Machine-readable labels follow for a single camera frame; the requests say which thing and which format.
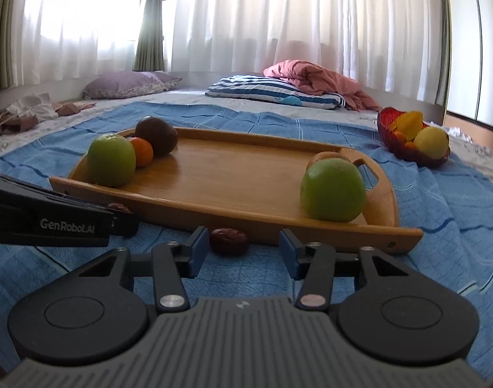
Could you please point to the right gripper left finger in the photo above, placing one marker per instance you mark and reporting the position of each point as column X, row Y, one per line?
column 103, row 308

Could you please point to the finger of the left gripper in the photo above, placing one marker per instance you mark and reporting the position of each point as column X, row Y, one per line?
column 124, row 224

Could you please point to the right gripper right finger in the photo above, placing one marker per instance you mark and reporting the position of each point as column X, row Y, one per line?
column 380, row 306

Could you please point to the red date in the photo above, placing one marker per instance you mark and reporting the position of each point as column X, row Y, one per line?
column 228, row 242
column 119, row 207

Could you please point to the dark purple fruit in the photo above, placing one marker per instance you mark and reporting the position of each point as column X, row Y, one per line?
column 161, row 135

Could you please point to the green apple left side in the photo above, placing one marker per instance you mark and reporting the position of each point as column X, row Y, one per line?
column 111, row 160

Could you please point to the green apple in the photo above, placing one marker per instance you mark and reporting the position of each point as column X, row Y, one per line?
column 111, row 160
column 333, row 189

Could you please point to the small orange tangerine left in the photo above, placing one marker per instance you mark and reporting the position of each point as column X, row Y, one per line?
column 144, row 151

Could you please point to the pile of clothes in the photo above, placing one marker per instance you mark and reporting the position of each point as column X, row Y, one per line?
column 31, row 110

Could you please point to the blue checkered blanket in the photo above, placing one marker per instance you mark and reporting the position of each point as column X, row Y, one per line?
column 452, row 205

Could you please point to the wooden serving tray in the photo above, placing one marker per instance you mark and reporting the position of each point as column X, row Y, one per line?
column 248, row 182

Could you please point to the green apple right side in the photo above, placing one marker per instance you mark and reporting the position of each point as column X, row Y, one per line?
column 333, row 189

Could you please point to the purple pillow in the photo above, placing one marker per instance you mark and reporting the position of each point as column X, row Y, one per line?
column 128, row 84

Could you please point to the large orange fruit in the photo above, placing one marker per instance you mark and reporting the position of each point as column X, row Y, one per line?
column 326, row 155

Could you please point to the grey green drape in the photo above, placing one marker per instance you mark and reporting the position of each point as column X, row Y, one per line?
column 149, row 52

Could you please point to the white bed sheet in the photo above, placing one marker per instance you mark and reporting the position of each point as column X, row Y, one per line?
column 189, row 101

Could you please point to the yellow mango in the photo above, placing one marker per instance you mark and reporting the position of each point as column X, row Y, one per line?
column 432, row 142

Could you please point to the blue white striped pillow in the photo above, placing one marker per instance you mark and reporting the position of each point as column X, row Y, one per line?
column 259, row 88

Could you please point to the yellow starfruit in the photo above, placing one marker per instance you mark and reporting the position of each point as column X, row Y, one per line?
column 409, row 123

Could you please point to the red glass fruit bowl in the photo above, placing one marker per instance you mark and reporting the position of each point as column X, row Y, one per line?
column 399, row 147

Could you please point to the pink crumpled blanket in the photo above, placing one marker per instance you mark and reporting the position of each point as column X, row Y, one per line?
column 313, row 79

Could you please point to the white sheer curtain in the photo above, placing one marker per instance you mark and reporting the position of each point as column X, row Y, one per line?
column 397, row 46

